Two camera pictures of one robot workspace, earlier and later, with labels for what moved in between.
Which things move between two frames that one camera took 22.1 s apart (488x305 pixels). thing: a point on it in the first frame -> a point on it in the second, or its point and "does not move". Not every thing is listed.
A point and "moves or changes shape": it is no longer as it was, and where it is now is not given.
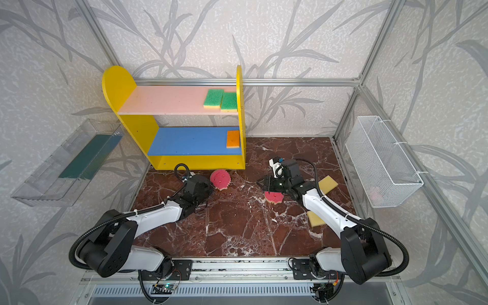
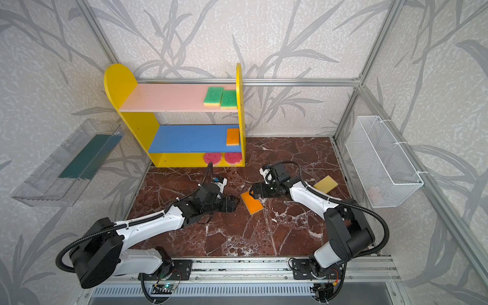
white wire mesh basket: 386,172 does not move
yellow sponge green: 229,102 does not move
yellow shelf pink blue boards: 181,147 does not move
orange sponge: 232,139 does not move
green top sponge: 213,98 does not move
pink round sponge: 220,178 -> 233,157
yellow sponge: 314,220 -> 253,205
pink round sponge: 274,197 moves or changes shape
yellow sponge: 326,184 does not move
